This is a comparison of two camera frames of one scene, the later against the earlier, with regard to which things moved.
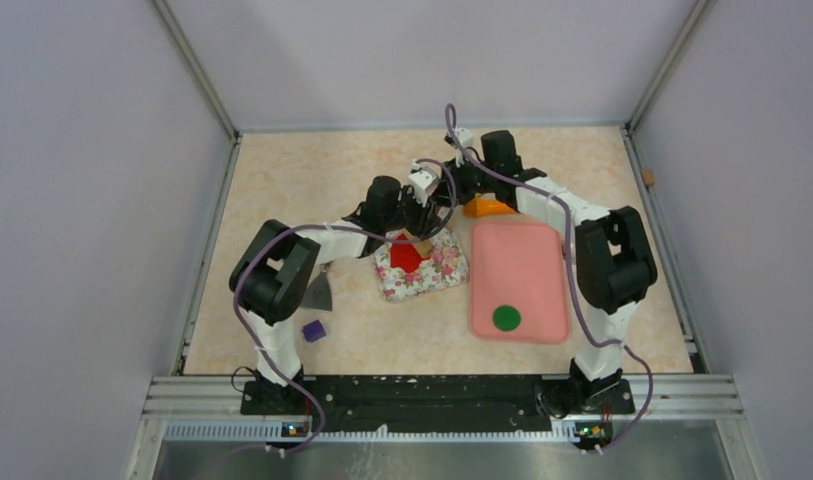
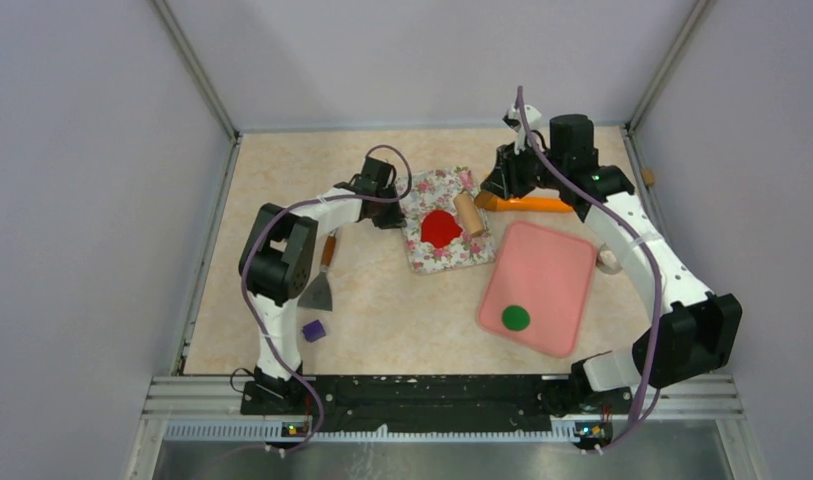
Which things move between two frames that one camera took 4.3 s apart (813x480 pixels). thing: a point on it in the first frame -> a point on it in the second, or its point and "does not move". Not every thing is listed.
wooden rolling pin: x=422 y=247 -> x=470 y=214
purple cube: x=314 y=331 does not move
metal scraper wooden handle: x=318 y=294 does not move
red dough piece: x=404 y=255 -> x=439 y=228
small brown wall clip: x=648 y=177 does not move
